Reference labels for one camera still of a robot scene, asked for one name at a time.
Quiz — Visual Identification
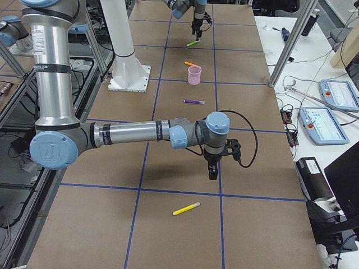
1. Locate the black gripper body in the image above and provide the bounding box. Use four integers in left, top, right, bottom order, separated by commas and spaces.
204, 139, 241, 167
191, 11, 211, 31

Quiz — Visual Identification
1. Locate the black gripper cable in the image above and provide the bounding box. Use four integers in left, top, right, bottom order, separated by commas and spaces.
196, 110, 260, 169

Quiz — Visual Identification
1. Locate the black water bottle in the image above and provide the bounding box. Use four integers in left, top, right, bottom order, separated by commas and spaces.
301, 8, 320, 36

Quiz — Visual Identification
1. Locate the orange highlighter pen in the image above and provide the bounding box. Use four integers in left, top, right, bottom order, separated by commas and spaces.
184, 61, 196, 66

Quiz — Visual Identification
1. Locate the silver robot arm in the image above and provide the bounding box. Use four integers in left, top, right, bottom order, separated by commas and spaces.
163, 0, 212, 41
22, 1, 241, 180

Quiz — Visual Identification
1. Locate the far blue teach pendant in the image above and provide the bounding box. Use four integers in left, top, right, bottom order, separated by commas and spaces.
320, 80, 358, 112

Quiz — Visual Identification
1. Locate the yellow highlighter pen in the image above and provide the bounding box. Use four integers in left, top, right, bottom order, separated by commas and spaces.
172, 202, 201, 216

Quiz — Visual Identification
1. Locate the black box with label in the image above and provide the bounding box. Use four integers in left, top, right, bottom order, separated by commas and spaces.
296, 157, 334, 202

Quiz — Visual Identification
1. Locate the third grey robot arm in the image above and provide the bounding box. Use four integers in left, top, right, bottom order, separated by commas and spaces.
1, 15, 33, 52

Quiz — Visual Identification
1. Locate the aluminium frame post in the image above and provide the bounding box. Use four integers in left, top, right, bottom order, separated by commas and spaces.
268, 0, 318, 88

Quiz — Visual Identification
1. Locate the near blue teach pendant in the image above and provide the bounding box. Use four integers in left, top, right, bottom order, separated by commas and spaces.
299, 107, 349, 145

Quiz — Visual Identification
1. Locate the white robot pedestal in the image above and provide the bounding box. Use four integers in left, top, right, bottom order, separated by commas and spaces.
100, 0, 151, 92

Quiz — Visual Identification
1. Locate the green highlighter pen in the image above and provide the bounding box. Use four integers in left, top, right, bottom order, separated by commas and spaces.
186, 40, 200, 47

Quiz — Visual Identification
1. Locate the black monitor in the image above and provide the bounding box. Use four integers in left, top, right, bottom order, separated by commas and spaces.
324, 142, 358, 217

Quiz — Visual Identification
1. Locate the blue teach pendant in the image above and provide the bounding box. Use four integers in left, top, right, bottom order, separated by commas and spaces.
320, 80, 358, 112
299, 107, 349, 145

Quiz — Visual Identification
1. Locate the pink mesh pen holder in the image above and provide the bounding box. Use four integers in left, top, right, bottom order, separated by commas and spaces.
188, 66, 202, 85

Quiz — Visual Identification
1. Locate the purple marker pen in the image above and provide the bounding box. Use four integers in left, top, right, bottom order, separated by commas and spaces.
183, 100, 205, 104

